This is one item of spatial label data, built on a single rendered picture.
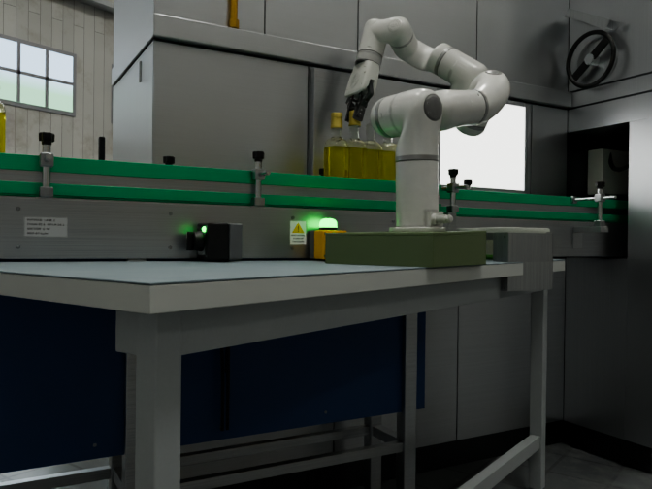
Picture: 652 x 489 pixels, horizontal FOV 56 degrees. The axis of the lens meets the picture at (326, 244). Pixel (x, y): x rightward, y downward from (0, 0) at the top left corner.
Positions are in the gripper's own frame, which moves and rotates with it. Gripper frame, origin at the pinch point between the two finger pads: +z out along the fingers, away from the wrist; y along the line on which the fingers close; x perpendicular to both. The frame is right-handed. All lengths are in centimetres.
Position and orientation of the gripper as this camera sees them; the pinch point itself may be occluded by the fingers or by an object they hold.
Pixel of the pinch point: (354, 114)
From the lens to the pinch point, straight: 179.7
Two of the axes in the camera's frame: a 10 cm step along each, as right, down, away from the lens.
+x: 8.4, 2.7, 4.6
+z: -2.4, 9.6, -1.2
